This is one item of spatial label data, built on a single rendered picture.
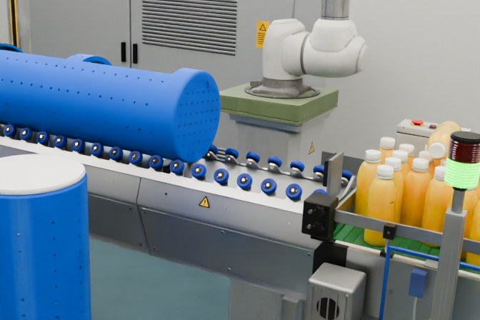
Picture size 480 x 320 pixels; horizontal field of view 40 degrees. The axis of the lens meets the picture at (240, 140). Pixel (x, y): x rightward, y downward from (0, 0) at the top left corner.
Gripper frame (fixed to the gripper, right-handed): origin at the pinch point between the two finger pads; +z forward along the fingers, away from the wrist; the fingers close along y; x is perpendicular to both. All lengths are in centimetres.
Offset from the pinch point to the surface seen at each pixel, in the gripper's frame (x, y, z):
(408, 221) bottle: 25, 62, 56
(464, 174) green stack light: 7, 91, 32
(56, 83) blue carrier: -39, -30, 33
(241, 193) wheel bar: -3, 24, 57
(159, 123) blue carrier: -18.9, 4.2, 40.1
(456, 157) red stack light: 6, 90, 29
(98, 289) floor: -4, -101, 148
